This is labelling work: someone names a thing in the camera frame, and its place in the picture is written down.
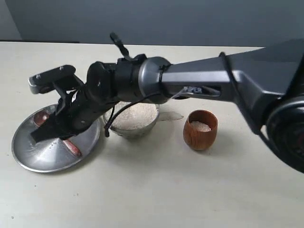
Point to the brown wooden cup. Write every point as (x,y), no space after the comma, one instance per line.
(198,140)

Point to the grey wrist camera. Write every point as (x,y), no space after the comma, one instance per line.
(42,83)

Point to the dark wooden spoon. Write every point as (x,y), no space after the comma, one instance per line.
(72,147)

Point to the round steel plate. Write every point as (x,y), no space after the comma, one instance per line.
(50,155)

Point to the steel bowl of rice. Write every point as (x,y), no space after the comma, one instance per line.
(135,134)

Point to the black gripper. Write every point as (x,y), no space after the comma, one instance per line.
(73,117)

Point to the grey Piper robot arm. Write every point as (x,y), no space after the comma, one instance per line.
(266,84)

